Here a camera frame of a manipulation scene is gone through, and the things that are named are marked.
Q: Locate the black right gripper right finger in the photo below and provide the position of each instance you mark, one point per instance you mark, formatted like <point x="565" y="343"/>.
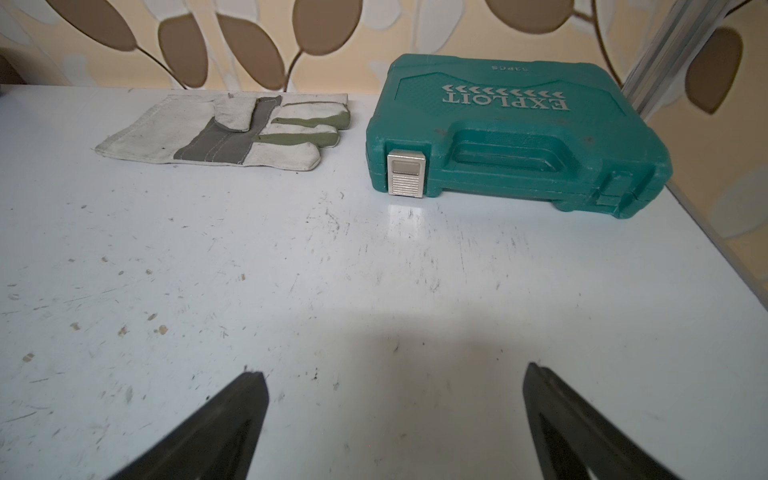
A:
<point x="575" y="441"/>

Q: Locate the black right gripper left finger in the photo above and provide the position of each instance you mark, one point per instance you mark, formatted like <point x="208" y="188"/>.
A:
<point x="217" y="441"/>

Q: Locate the green plastic tool case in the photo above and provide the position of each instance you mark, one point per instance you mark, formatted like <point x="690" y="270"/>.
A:
<point x="557" y="132"/>

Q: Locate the grey white work glove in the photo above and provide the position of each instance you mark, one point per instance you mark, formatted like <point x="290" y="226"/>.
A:
<point x="285" y="131"/>

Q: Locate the aluminium frame post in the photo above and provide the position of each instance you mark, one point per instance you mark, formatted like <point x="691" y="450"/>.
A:
<point x="682" y="34"/>

